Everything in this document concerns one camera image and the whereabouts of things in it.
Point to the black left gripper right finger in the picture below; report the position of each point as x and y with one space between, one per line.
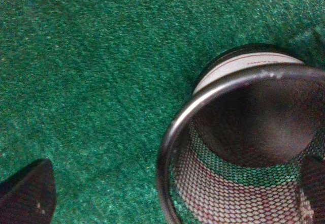
312 179

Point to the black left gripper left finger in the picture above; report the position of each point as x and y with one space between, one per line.
29 196

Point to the black mesh pen holder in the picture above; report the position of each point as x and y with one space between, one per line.
233 154

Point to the green felt table cover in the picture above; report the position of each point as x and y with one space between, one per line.
93 84

